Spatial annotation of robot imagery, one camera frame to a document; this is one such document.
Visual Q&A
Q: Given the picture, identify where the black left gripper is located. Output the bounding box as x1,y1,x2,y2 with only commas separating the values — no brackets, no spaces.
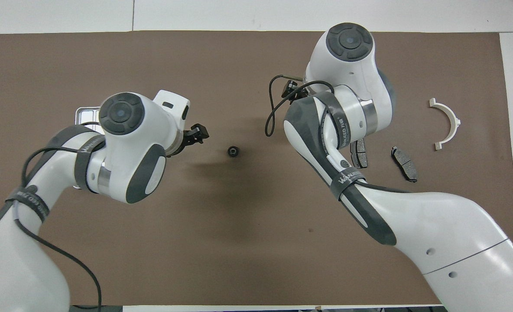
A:
166,123,210,157

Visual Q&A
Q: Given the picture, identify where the brown table mat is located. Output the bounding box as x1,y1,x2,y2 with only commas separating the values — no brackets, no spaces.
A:
0,30,513,306

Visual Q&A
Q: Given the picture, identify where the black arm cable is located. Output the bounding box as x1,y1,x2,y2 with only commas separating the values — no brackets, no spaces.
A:
13,146,104,312
265,75,336,137

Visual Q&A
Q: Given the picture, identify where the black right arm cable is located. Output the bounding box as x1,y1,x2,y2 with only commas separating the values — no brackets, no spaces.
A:
265,75,336,137

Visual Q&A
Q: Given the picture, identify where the dark curved brake pad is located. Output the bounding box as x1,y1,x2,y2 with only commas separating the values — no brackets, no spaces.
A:
391,146,419,183

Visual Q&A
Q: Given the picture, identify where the white curved plastic bracket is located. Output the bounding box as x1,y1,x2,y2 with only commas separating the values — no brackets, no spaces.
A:
429,98,461,151

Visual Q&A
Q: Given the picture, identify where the silver metal tray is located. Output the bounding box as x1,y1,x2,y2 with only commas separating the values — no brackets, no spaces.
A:
74,106,104,129

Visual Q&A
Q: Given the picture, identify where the dark rectangular brake pad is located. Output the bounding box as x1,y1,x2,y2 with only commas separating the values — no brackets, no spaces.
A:
350,139,369,169

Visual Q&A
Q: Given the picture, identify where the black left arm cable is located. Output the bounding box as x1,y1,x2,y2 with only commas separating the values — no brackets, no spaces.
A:
13,146,104,312

